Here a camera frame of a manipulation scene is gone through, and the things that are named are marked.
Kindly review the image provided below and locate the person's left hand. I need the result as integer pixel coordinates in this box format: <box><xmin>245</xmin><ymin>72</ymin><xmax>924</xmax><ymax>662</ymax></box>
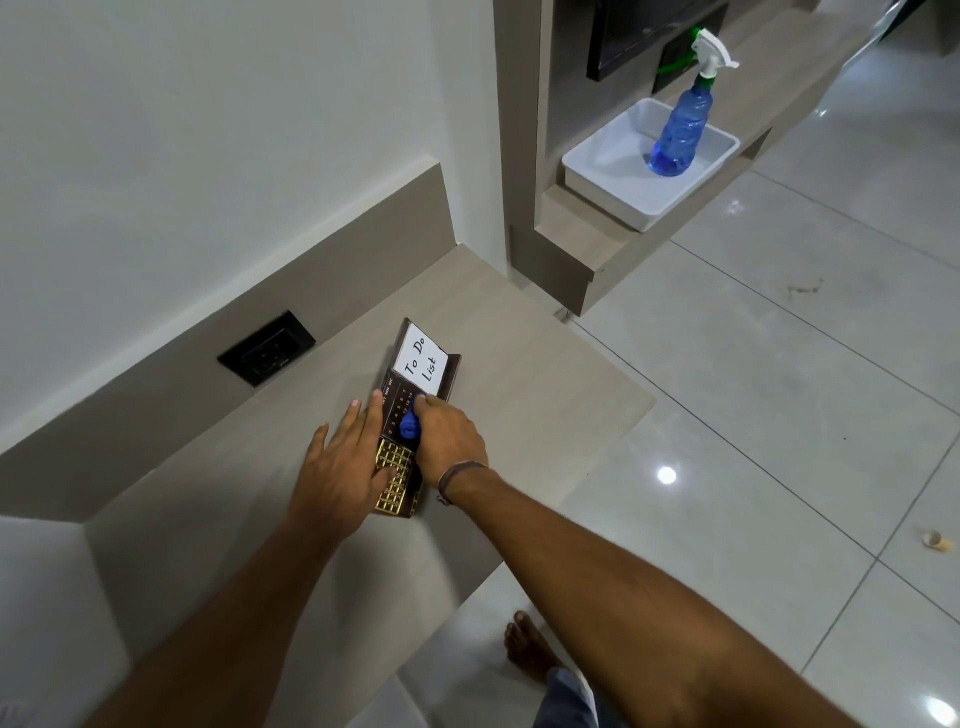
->
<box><xmin>288</xmin><ymin>390</ymin><xmax>398</xmax><ymax>544</ymax></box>

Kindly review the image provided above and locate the blue spray bottle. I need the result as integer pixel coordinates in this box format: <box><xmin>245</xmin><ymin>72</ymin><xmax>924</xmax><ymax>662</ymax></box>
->
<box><xmin>646</xmin><ymin>27</ymin><xmax>741</xmax><ymax>179</ymax></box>

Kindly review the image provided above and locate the brown gold desk organizer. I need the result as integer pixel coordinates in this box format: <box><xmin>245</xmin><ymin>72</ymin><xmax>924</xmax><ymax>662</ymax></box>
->
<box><xmin>372</xmin><ymin>318</ymin><xmax>463</xmax><ymax>520</ymax></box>

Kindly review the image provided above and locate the person's grey trouser leg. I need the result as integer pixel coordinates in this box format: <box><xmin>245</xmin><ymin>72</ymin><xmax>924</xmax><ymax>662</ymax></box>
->
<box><xmin>531</xmin><ymin>666</ymin><xmax>627</xmax><ymax>728</ymax></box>

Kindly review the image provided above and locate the white plastic tray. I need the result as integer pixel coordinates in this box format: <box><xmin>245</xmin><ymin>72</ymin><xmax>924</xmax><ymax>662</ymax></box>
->
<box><xmin>560</xmin><ymin>96</ymin><xmax>742</xmax><ymax>234</ymax></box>

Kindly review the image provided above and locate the green cable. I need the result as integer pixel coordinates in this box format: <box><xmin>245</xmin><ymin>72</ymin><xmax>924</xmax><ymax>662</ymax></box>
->
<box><xmin>654</xmin><ymin>27</ymin><xmax>706</xmax><ymax>79</ymax></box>

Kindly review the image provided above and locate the white paper note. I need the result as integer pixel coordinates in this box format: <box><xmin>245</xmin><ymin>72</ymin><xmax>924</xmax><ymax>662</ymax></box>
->
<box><xmin>393</xmin><ymin>321</ymin><xmax>451</xmax><ymax>396</ymax></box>

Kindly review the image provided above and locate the metal wrist bangle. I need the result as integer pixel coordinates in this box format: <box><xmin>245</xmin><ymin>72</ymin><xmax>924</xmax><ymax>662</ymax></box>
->
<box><xmin>436</xmin><ymin>460</ymin><xmax>489</xmax><ymax>507</ymax></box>

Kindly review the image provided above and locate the black switch panel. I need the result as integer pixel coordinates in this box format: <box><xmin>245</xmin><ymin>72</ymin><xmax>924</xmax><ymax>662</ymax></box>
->
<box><xmin>651</xmin><ymin>28</ymin><xmax>723</xmax><ymax>96</ymax></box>

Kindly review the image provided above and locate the person's right forearm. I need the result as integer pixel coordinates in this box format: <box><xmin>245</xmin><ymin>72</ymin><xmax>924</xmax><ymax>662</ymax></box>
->
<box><xmin>439</xmin><ymin>465</ymin><xmax>864</xmax><ymax>728</ymax></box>

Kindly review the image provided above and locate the person's bare foot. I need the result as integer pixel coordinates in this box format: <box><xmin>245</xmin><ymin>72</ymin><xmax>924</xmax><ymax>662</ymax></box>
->
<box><xmin>503</xmin><ymin>610</ymin><xmax>565</xmax><ymax>685</ymax></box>

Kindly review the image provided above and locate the black wall socket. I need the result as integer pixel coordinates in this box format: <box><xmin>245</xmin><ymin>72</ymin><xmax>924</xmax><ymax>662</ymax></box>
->
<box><xmin>216</xmin><ymin>310</ymin><xmax>317</xmax><ymax>389</ymax></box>

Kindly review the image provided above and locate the beige wooden wall unit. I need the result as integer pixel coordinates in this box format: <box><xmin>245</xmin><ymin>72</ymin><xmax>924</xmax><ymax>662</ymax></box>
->
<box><xmin>492</xmin><ymin>0</ymin><xmax>905</xmax><ymax>318</ymax></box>

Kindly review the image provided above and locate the person's right hand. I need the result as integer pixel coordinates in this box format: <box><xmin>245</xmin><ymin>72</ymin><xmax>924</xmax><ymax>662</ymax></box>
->
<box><xmin>410</xmin><ymin>393</ymin><xmax>490</xmax><ymax>508</ymax></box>

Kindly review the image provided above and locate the black wall television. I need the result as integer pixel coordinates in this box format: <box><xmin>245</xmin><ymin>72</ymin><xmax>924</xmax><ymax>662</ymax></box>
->
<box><xmin>585</xmin><ymin>0</ymin><xmax>730</xmax><ymax>84</ymax></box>

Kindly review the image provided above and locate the person's left forearm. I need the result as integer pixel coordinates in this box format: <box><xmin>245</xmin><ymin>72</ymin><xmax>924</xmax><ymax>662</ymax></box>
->
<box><xmin>81</xmin><ymin>516</ymin><xmax>355</xmax><ymax>728</ymax></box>

